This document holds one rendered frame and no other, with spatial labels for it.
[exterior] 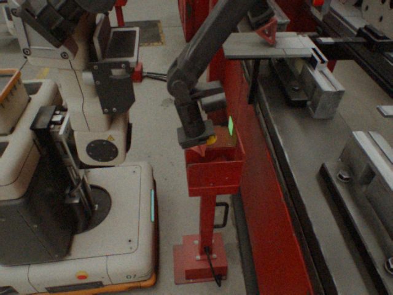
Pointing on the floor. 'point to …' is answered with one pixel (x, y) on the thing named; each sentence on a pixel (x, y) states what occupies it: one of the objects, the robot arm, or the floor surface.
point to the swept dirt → (235, 230)
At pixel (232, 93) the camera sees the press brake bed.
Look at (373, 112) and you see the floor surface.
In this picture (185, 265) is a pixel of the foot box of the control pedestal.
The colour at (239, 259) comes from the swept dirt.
